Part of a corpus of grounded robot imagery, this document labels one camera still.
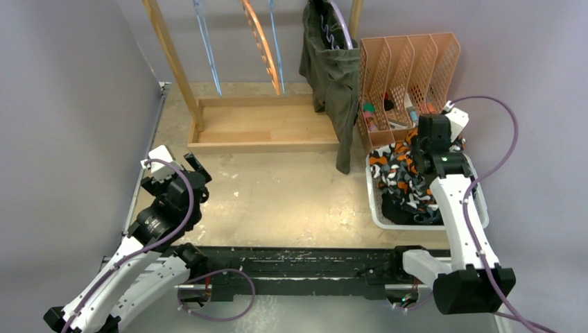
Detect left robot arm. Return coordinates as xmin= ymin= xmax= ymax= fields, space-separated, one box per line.
xmin=43 ymin=146 xmax=211 ymax=332

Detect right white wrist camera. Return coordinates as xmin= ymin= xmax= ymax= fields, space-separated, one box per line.
xmin=442 ymin=101 xmax=469 ymax=142

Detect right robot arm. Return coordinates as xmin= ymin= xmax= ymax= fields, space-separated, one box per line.
xmin=389 ymin=114 xmax=516 ymax=314

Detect olive green shorts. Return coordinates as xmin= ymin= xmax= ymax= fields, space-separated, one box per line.
xmin=299 ymin=1 xmax=360 ymax=174

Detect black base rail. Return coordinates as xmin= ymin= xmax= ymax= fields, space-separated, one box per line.
xmin=175 ymin=246 xmax=431 ymax=303

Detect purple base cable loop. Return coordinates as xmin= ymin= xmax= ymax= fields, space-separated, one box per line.
xmin=177 ymin=268 xmax=257 ymax=322

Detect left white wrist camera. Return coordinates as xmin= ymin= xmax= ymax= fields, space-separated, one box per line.
xmin=140 ymin=145 xmax=180 ymax=182

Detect white plastic basket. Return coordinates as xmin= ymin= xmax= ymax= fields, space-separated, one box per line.
xmin=365 ymin=155 xmax=490 ymax=231

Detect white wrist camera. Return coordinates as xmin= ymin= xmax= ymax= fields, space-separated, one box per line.
xmin=442 ymin=101 xmax=469 ymax=142
xmin=140 ymin=145 xmax=180 ymax=182

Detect white blue marker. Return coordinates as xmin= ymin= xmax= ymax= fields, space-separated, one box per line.
xmin=388 ymin=93 xmax=418 ymax=130

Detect light blue wire hanger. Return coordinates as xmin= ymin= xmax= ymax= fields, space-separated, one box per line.
xmin=192 ymin=0 xmax=223 ymax=97

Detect lavender wavy hanger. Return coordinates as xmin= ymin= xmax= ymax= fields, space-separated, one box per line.
xmin=315 ymin=1 xmax=354 ymax=50

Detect black red small item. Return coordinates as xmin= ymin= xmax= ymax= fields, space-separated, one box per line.
xmin=383 ymin=92 xmax=396 ymax=112

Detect black shorts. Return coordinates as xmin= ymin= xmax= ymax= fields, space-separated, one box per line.
xmin=381 ymin=193 xmax=443 ymax=225

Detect orange camouflage shorts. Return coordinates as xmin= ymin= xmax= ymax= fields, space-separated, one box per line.
xmin=369 ymin=128 xmax=438 ymax=209

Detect orange file organizer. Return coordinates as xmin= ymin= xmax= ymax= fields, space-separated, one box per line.
xmin=357 ymin=33 xmax=461 ymax=153

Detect orange hanger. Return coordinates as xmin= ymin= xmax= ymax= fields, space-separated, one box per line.
xmin=241 ymin=0 xmax=283 ymax=96

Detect green pink small item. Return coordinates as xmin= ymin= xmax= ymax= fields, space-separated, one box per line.
xmin=362 ymin=102 xmax=378 ymax=132

